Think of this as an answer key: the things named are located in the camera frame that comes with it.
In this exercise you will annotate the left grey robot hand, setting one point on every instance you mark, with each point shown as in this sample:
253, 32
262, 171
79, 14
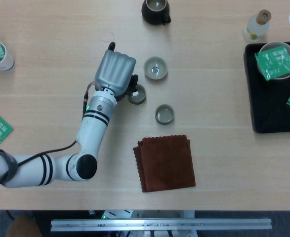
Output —
115, 71

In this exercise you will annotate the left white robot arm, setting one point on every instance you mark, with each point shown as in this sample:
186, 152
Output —
93, 130

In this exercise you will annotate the cylindrical grey teacup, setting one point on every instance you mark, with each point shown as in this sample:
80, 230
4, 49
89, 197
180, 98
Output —
138, 98
164, 114

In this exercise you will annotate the wide grey tea bowl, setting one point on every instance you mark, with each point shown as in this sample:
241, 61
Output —
149, 74

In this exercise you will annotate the black ceramic pitcher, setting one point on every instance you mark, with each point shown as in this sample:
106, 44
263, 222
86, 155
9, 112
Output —
154, 17

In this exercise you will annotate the white paper cup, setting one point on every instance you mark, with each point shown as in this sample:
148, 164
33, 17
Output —
8, 61

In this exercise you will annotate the brown folded cloth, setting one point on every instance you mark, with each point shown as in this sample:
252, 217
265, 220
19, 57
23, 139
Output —
167, 165

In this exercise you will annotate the frosted bottle with wooden cap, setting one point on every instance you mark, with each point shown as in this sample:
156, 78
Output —
254, 27

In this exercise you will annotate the black plastic tray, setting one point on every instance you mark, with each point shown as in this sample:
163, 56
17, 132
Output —
268, 111

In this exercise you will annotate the brown object on floor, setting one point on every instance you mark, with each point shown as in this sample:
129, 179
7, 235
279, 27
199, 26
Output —
23, 227

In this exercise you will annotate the aluminium profile rail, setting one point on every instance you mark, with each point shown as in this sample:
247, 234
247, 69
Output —
159, 224

